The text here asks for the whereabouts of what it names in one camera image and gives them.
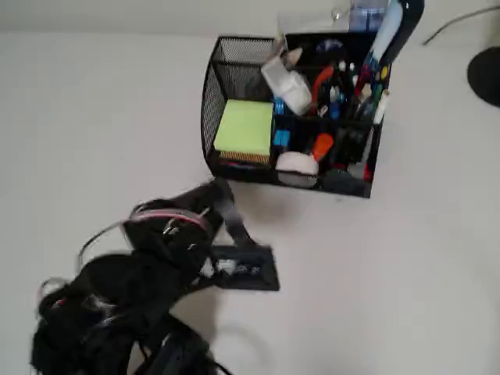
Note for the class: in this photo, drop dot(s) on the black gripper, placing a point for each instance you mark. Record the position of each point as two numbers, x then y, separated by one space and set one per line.
219 203

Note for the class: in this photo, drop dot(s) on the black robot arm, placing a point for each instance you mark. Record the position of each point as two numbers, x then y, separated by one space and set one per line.
117 285

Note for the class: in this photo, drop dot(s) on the black mesh desk organizer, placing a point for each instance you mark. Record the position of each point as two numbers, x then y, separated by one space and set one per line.
213 86

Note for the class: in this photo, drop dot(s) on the clear plastic zip bag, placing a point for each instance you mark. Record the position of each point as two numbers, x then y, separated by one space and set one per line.
308 19

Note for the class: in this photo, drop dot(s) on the yellow brown note pad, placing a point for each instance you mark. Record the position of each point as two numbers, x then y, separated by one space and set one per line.
246 157

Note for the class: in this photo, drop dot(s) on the green sticky note pad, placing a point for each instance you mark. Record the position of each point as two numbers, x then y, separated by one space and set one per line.
244 125

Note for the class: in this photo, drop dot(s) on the blue sticky flag stack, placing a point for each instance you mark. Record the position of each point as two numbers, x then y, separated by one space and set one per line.
281 136

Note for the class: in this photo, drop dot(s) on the white tape roll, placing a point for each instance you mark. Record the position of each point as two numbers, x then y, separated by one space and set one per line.
297 162

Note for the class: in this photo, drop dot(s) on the orange-capped glue stick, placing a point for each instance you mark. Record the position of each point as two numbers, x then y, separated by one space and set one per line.
322 146

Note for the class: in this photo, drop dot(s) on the white grey tape dispenser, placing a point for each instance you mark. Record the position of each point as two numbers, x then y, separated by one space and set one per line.
289 88

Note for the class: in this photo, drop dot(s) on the red grey small item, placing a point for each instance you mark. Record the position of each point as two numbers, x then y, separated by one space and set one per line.
357 172

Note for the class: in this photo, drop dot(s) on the blue-capped pen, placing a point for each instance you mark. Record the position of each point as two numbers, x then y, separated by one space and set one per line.
334 105

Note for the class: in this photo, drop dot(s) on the beige pointed wooden item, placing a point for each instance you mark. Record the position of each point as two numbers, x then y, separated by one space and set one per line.
293 56

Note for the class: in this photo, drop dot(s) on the card with globe picture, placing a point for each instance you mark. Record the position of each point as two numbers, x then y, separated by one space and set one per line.
330 46

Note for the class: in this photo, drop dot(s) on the white marker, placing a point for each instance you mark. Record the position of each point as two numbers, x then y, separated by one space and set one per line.
381 107

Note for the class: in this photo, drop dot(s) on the dark blue curved glossy item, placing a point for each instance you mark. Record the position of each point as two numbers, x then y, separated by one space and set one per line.
406 27

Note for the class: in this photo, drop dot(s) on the black round lamp base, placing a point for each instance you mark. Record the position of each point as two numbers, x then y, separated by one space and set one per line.
486 76

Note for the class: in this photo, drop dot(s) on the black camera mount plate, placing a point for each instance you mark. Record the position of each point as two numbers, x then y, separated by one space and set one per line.
254 273

